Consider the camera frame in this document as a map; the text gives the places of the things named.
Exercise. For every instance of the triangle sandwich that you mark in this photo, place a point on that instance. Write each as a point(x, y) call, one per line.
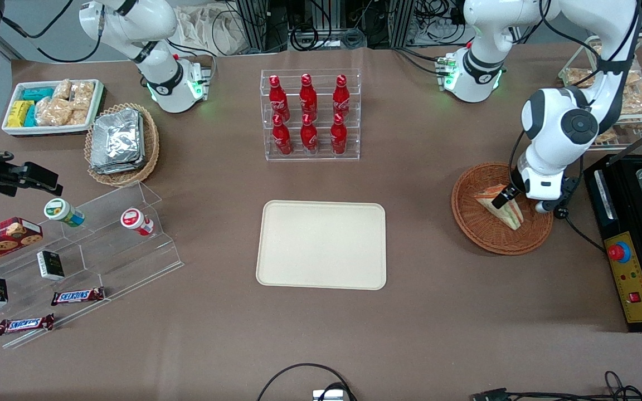
point(513, 217)

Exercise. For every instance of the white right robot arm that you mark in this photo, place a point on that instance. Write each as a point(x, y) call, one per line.
point(142, 28)

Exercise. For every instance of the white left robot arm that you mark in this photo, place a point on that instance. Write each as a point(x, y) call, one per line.
point(555, 120)

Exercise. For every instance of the brown round wicker basket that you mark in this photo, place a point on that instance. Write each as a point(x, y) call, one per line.
point(482, 234)

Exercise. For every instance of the white rectangular snack tray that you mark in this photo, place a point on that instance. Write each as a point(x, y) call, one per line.
point(48, 131)

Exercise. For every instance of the light tan wicker basket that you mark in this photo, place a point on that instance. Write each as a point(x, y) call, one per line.
point(126, 179)

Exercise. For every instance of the cream rectangular tray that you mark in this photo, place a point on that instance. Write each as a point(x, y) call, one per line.
point(321, 245)

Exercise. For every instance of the green lidded cup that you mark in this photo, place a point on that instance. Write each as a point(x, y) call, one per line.
point(56, 210)

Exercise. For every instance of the yellow snack pack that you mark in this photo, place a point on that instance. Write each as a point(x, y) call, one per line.
point(19, 114)

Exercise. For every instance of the teal snack pack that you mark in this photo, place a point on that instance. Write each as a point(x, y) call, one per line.
point(38, 93)
point(30, 116)

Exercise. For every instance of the clear bag of rice crisps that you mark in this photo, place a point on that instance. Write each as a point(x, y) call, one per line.
point(62, 89)
point(53, 112)
point(78, 117)
point(82, 94)

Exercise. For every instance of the bagged fried snack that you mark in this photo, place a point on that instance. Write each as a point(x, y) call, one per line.
point(606, 135)
point(577, 77)
point(641, 103)
point(636, 78)

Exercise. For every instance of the silver foil pouch stack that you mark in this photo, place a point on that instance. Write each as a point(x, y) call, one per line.
point(117, 139)

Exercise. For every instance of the red lidded cup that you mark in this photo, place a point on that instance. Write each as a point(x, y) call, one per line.
point(130, 218)

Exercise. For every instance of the red emergency stop button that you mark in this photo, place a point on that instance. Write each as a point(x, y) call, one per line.
point(619, 252)

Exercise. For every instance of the Snickers chocolate bar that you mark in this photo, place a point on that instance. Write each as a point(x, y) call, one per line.
point(25, 324)
point(77, 296)

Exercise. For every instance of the clear acrylic stepped shelf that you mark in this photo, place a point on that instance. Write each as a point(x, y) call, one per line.
point(131, 262)

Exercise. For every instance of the black sealing machine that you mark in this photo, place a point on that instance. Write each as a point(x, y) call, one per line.
point(633, 278)

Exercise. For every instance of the clear acrylic bottle rack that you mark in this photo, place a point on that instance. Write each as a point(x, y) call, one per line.
point(354, 156)

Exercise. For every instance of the red cola bottle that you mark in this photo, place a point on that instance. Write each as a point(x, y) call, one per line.
point(338, 138)
point(282, 139)
point(341, 97)
point(308, 97)
point(278, 99)
point(309, 138)

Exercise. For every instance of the beige cloth bag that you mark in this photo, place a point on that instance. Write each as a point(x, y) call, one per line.
point(209, 30)

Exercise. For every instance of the small silver device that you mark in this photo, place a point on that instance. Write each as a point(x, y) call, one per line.
point(329, 395)

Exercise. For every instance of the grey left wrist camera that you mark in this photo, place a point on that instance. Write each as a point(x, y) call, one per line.
point(544, 206)

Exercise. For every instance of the aluminium frame post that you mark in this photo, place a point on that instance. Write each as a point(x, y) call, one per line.
point(251, 25)
point(402, 22)

